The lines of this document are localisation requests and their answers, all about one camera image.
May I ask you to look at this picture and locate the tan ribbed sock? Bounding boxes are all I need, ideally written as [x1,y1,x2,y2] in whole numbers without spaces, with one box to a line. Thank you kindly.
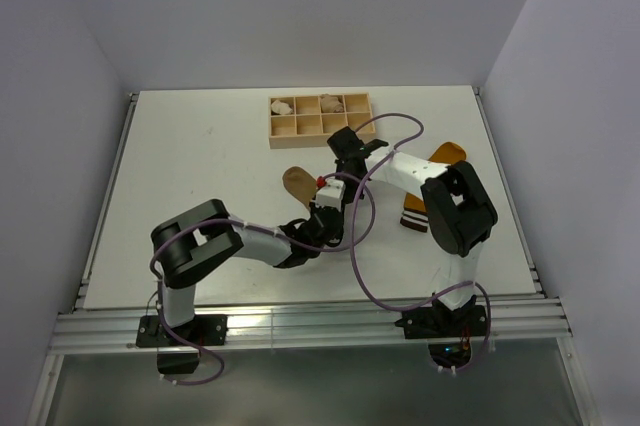
[282,166,317,212]

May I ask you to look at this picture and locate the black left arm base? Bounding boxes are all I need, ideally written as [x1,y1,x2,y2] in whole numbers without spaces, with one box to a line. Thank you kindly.
[135,314,227,376]

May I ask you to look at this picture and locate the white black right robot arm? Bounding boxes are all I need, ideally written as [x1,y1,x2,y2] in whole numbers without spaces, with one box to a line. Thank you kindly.
[327,127,498,336]

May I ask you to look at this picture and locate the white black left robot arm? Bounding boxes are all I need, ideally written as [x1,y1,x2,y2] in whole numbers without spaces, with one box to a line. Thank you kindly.
[150,199,344,345]

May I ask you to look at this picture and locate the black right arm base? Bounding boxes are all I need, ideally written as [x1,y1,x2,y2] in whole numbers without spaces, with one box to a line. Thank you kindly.
[394,303,491,375]

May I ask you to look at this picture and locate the wooden compartment tray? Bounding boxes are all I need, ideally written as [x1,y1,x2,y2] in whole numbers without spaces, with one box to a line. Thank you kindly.
[268,93,377,149]

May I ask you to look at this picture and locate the beige rolled sock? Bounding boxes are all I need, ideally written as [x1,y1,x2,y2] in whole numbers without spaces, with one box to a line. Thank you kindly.
[319,94,344,114]

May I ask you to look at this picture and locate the cream rolled sock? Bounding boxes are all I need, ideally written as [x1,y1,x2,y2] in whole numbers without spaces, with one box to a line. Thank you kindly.
[270,99,293,116]

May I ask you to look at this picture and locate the mustard orange sock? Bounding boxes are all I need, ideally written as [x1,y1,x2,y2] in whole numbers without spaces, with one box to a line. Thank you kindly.
[398,141,468,235]

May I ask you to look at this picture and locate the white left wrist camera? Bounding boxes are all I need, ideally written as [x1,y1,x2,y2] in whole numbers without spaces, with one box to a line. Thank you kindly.
[312,177,346,211]

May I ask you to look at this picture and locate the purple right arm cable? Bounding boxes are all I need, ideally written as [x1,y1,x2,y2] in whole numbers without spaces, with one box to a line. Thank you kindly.
[349,113,494,375]

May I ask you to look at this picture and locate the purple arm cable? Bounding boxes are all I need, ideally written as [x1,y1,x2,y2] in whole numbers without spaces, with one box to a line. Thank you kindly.
[149,171,377,387]
[349,113,494,375]

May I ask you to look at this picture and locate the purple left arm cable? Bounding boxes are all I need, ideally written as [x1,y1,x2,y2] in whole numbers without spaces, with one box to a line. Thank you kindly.
[149,171,377,387]

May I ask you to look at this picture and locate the aluminium table edge rail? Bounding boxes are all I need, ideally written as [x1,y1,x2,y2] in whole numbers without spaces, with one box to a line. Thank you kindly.
[77,92,140,298]

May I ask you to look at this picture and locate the aluminium front frame rails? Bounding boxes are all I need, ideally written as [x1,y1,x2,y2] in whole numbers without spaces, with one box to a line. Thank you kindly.
[48,296,572,355]

